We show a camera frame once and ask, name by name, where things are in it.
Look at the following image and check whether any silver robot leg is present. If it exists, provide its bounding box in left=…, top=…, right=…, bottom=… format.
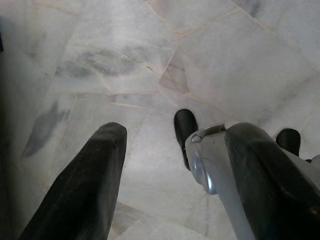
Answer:
left=173, top=108, right=256, bottom=240
left=275, top=127, right=320, bottom=191

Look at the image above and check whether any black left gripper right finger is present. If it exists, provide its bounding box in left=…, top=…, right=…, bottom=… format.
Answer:
left=224, top=121, right=320, bottom=240

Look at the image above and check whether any silver left robot leg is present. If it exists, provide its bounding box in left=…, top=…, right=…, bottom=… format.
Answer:
left=173, top=108, right=256, bottom=240

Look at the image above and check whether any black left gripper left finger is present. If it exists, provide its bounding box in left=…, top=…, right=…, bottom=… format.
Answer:
left=18, top=121, right=128, bottom=240

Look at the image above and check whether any silver right robot leg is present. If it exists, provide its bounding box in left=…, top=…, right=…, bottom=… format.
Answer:
left=275, top=127, right=320, bottom=191

